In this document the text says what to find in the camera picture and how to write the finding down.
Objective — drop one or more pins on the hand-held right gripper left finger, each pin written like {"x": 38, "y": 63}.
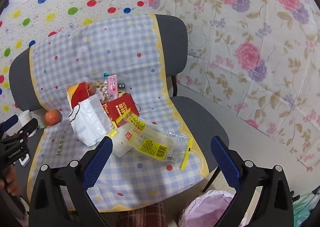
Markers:
{"x": 100, "y": 159}

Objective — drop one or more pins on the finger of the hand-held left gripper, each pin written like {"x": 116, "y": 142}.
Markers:
{"x": 26, "y": 128}
{"x": 8, "y": 123}

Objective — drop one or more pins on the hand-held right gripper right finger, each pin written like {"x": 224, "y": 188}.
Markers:
{"x": 225, "y": 159}

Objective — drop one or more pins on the pink bin bag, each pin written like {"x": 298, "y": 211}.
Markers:
{"x": 207, "y": 207}

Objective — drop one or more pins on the clear bag with yellow label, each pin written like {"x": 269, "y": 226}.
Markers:
{"x": 150, "y": 144}

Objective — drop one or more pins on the clear bag with pink label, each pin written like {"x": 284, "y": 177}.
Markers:
{"x": 111, "y": 84}

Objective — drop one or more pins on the person's left hand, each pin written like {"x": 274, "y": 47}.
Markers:
{"x": 10, "y": 179}

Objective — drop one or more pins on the small white container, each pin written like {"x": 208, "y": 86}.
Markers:
{"x": 25, "y": 117}

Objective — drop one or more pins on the red apple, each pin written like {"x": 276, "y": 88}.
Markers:
{"x": 53, "y": 117}

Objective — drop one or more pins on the white plastic bag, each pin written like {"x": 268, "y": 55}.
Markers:
{"x": 87, "y": 122}

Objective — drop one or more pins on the red carton box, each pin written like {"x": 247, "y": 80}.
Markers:
{"x": 120, "y": 109}

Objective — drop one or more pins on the red and yellow package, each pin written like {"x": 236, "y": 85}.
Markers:
{"x": 80, "y": 92}

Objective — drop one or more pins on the plaid trouser leg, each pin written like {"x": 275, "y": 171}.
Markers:
{"x": 142, "y": 217}

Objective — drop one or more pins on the clear packet with black print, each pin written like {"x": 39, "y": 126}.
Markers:
{"x": 122, "y": 86}

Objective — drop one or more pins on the green plastic bag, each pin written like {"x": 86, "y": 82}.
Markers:
{"x": 305, "y": 207}

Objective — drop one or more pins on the blue checked plastic cloth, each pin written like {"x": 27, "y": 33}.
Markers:
{"x": 112, "y": 47}

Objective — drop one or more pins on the grey office chair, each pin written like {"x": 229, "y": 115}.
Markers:
{"x": 172, "y": 42}

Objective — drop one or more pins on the floral print plastic sheet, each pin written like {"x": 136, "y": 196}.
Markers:
{"x": 250, "y": 29}

